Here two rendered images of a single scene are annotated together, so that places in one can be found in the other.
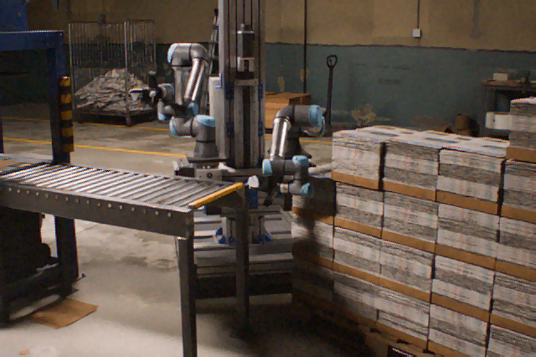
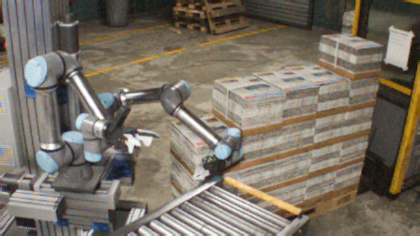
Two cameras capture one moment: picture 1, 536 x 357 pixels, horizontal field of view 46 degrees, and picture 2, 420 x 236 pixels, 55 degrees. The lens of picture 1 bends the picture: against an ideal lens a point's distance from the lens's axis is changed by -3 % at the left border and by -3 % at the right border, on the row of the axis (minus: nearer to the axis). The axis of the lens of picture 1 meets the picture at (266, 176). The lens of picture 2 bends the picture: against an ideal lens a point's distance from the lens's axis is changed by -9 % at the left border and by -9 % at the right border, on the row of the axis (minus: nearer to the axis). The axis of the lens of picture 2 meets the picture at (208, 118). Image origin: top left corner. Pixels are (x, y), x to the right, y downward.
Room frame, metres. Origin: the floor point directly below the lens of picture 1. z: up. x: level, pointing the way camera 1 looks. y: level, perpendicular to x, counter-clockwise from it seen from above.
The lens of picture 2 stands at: (2.71, 1.94, 1.94)
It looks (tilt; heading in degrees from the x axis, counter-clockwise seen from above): 24 degrees down; 284
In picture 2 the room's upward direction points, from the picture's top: 2 degrees clockwise
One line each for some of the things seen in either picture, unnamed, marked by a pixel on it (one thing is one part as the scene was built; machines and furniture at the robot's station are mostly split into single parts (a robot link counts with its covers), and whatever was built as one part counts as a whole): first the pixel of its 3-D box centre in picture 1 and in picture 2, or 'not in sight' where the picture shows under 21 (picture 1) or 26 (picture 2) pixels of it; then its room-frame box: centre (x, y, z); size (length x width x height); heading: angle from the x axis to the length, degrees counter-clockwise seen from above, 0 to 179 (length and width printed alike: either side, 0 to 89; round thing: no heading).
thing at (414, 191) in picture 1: (431, 183); (281, 109); (2.88, -0.76, 0.86); 0.38 x 0.29 x 0.04; 133
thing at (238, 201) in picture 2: (203, 199); (248, 207); (2.91, 0.28, 0.77); 0.47 x 0.05 x 0.05; 153
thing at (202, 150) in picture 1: (206, 147); (77, 167); (3.76, 0.35, 0.87); 0.15 x 0.15 x 0.10
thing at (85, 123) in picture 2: (164, 91); (90, 125); (3.54, 0.55, 1.21); 0.11 x 0.08 x 0.09; 164
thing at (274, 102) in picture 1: (269, 113); not in sight; (9.88, -0.05, 0.28); 1.20 x 0.83 x 0.57; 63
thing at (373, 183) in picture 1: (364, 177); (256, 124); (3.01, -0.46, 0.86); 0.29 x 0.16 x 0.04; 43
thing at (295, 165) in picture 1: (297, 168); (232, 140); (3.09, -0.15, 0.89); 0.11 x 0.08 x 0.11; 82
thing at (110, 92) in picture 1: (113, 72); not in sight; (10.94, 2.55, 0.85); 1.21 x 0.83 x 1.71; 63
